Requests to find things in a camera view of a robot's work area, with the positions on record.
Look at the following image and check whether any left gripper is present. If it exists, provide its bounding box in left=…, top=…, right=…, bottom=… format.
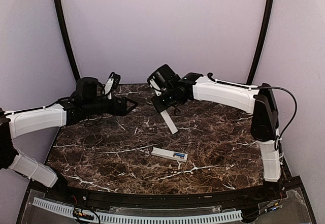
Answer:
left=84, top=95, right=138, bottom=116

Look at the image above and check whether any white remote battery cover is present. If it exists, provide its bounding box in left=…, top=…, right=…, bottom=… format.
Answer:
left=160, top=110, right=178, bottom=134

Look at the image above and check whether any white remote control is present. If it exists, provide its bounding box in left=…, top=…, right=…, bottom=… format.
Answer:
left=151, top=147, right=188, bottom=162

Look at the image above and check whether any blue battery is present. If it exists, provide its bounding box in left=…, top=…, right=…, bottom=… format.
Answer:
left=173, top=152, right=185, bottom=159

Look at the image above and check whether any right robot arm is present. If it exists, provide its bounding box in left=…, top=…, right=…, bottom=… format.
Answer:
left=147, top=64, right=294, bottom=201

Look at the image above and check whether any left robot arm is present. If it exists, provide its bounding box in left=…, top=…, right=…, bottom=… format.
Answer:
left=1, top=73, right=138, bottom=202

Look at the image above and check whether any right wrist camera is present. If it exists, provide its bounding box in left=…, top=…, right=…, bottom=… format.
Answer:
left=148, top=78, right=161, bottom=92

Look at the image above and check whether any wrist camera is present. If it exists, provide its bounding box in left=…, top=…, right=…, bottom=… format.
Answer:
left=148, top=78, right=161, bottom=92
left=104, top=72, right=121, bottom=100

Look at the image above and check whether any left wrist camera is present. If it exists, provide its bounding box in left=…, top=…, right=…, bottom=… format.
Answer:
left=104, top=72, right=121, bottom=100

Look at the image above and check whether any black front rail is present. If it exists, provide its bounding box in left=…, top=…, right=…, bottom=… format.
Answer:
left=27, top=178, right=305, bottom=211

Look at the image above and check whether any left black frame post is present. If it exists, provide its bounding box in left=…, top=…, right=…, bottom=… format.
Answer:
left=53, top=0, right=81, bottom=81

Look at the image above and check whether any black frame post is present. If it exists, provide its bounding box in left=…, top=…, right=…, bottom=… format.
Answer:
left=246, top=0, right=273, bottom=85
left=53, top=0, right=81, bottom=81

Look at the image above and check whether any white slotted cable duct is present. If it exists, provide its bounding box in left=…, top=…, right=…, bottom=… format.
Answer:
left=32, top=197, right=243, bottom=223

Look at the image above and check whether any right black frame post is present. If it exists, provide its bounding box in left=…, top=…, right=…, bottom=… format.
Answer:
left=246, top=0, right=273, bottom=85

